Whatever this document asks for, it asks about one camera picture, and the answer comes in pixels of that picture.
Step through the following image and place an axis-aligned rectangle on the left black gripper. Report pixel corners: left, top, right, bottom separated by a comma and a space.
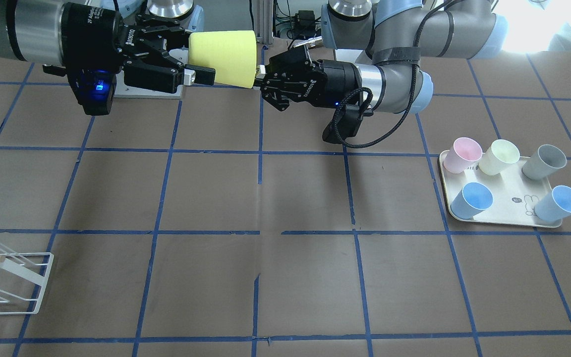
258, 48, 362, 111

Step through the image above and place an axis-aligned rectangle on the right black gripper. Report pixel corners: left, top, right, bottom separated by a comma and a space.
61, 2, 216, 94

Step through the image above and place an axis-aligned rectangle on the yellow plastic cup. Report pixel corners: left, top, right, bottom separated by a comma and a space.
188, 30, 257, 88

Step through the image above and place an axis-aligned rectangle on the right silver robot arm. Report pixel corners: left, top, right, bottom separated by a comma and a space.
0, 0, 216, 95

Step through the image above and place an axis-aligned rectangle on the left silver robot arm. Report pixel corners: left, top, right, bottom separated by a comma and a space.
255, 0, 509, 114

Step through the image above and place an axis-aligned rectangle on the pink plastic cup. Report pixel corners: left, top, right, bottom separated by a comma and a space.
443, 136, 483, 174

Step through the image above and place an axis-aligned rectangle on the light blue cup far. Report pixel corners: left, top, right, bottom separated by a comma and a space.
450, 181, 494, 220

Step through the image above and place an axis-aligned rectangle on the light blue cup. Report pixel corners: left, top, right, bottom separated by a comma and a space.
450, 181, 494, 220
534, 185, 571, 222

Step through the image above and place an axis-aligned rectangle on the pale green cup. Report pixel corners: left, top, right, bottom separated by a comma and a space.
478, 139, 520, 176

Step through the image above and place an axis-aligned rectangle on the grey plastic cup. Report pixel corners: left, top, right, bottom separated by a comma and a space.
521, 144, 567, 180

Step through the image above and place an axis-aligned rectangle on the light blue cup near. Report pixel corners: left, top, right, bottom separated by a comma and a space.
534, 185, 571, 222

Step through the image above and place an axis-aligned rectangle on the beige serving tray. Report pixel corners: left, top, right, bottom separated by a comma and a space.
438, 151, 563, 229

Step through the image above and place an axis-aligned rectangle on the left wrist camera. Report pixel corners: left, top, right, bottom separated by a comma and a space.
322, 101, 368, 144

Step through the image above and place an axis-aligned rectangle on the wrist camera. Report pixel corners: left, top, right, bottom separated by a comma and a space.
322, 101, 368, 144
66, 68, 117, 116

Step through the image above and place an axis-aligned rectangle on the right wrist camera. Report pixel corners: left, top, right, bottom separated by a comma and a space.
66, 68, 117, 116

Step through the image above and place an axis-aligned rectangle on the white wire cup rack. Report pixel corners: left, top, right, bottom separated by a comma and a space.
0, 242, 55, 316

